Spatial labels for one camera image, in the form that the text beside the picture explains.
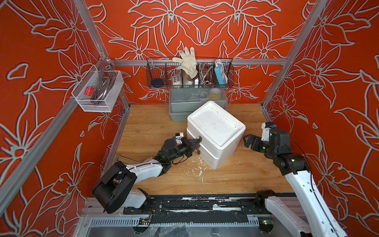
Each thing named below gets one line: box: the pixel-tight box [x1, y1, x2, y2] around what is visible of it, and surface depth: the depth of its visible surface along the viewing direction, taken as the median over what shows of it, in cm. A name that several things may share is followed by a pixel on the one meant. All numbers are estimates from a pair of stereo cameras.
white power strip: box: [172, 74, 183, 86], surface depth 95 cm
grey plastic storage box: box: [168, 87, 228, 123], surface depth 102 cm
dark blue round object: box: [151, 78, 164, 88], surface depth 100 cm
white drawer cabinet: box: [186, 100, 246, 170], surface depth 79 cm
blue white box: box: [214, 59, 229, 88], surface depth 89 cm
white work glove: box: [172, 46, 199, 81], surface depth 90 cm
